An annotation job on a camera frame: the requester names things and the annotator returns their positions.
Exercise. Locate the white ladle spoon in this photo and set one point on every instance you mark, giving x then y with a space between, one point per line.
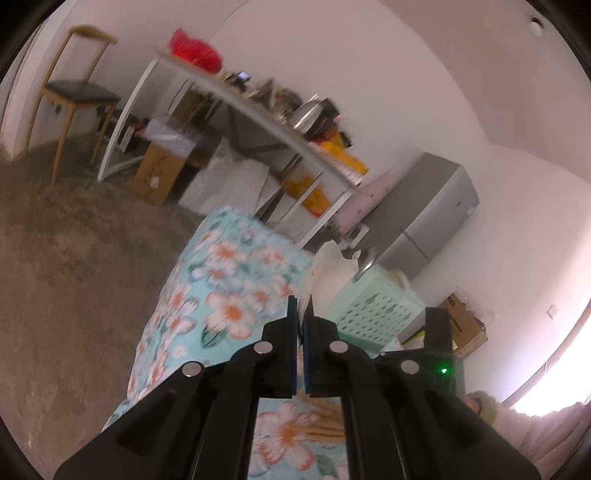
401 279

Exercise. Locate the wooden chopstick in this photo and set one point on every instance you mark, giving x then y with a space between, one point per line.
328 408
324 432

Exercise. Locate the red plastic bag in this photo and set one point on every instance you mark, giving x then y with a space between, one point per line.
195 51

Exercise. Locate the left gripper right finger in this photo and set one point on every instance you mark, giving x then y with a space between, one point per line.
395 431

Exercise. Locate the grey refrigerator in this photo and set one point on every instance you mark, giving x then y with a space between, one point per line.
419 217

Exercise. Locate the white side table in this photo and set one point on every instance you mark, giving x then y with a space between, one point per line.
238 105

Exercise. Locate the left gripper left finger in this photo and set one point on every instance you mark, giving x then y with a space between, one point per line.
199 422

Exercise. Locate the metal spoon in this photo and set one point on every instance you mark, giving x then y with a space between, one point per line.
366 259

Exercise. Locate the steel electric kettle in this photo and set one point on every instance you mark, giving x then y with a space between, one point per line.
306 115

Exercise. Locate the wooden chair black seat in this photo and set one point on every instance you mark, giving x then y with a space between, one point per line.
74 95

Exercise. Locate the floral blue tablecloth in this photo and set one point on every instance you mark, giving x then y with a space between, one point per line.
234 276

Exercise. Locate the pink rolled mat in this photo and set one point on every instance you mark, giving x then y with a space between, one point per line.
374 193

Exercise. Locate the mint green utensil holder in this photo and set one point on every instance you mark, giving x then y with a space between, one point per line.
372 312

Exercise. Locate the cardboard box by wall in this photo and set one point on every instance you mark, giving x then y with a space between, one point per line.
468 332

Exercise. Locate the yellow bag on table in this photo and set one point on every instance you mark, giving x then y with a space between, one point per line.
338 148

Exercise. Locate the white pillow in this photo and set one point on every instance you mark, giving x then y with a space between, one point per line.
228 180

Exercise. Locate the brown cardboard box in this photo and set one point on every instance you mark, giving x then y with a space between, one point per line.
156 174

